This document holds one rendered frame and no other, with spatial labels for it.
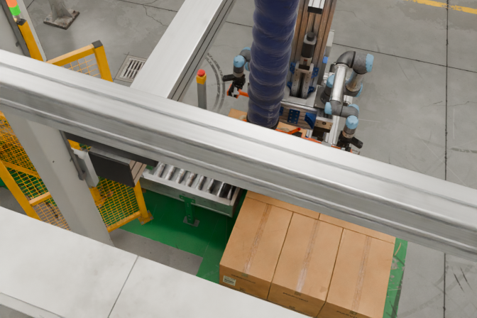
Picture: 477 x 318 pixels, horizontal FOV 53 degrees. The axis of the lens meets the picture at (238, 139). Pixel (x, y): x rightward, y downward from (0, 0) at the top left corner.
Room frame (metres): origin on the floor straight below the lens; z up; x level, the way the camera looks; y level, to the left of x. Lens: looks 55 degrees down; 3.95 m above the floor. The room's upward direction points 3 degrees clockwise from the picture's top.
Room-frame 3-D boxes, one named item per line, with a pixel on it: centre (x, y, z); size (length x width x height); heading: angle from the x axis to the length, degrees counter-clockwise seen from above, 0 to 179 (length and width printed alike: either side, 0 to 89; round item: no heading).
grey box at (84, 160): (1.41, 0.90, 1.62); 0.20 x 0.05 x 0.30; 74
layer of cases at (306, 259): (1.60, -0.63, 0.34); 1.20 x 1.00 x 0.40; 74
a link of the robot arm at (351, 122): (1.90, -0.71, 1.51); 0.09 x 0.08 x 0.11; 169
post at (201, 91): (2.71, 0.34, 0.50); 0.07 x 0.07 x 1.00; 74
